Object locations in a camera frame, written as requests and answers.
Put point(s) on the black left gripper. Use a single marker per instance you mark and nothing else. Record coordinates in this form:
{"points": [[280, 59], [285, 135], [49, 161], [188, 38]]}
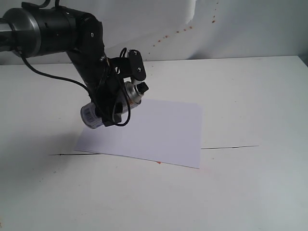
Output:
{"points": [[89, 58]]}

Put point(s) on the silver spray can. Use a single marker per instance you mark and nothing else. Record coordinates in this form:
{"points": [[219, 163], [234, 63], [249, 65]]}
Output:
{"points": [[127, 99]]}

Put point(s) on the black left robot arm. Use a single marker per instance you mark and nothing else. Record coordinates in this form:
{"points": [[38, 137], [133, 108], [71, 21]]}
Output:
{"points": [[35, 30]]}

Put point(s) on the black nozzle presser lever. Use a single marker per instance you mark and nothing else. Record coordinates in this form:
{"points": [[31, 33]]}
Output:
{"points": [[136, 66]]}

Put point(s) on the white paper sheet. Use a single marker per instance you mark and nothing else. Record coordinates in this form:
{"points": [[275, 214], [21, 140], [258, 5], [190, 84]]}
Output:
{"points": [[163, 131]]}

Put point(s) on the white backdrop sheet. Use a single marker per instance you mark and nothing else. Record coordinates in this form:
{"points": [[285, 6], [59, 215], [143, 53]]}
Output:
{"points": [[200, 29]]}

